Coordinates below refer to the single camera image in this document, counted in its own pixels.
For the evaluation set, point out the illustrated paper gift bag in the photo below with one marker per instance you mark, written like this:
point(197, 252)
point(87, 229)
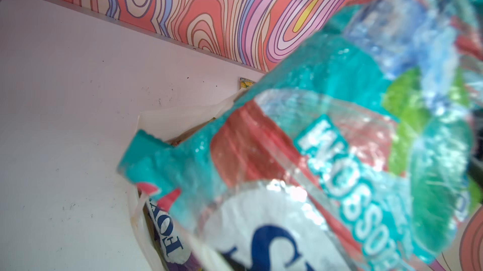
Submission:
point(169, 124)

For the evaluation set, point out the teal Fox's mint blossom bag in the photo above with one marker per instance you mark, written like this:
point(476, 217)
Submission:
point(354, 153)

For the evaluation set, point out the purple Fox's berries bag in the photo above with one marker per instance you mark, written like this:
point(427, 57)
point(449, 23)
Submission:
point(174, 250)

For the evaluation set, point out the green Fox's bag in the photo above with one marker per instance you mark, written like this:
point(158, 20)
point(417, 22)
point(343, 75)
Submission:
point(245, 83)

